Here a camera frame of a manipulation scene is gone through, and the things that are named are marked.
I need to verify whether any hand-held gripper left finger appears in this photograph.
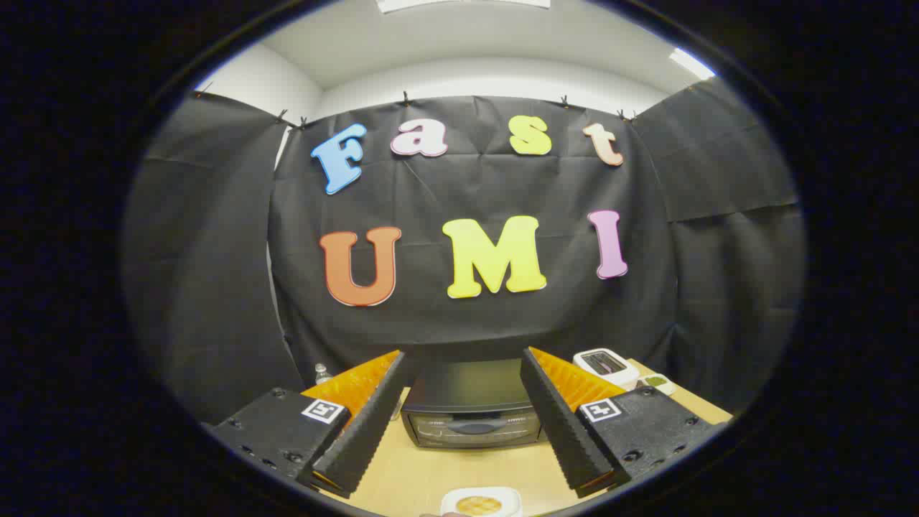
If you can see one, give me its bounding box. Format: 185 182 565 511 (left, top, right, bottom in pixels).
208 350 406 500

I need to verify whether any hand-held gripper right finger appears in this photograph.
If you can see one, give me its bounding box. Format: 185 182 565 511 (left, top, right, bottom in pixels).
520 347 727 499

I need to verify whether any black toaster oven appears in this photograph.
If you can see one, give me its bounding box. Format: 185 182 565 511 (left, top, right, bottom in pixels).
400 357 550 450

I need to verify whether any round golden bread bun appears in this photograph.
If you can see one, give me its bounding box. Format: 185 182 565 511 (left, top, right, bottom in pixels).
456 495 505 516

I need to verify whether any white bread toaster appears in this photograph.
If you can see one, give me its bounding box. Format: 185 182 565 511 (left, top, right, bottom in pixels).
573 348 641 388

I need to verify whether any white square plate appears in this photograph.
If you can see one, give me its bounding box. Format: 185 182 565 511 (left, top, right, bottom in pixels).
440 487 523 517

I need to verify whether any white divided snack dish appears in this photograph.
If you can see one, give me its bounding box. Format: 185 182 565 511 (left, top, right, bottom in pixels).
635 373 677 397

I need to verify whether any black backdrop cloth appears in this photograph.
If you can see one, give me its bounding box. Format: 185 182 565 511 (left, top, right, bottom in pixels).
122 78 806 424

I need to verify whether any small ceiling light panel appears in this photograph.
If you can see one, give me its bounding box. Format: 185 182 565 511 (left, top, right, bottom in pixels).
669 47 717 80

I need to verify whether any long ceiling light panel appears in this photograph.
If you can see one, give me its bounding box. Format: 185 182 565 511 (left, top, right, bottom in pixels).
376 0 552 14

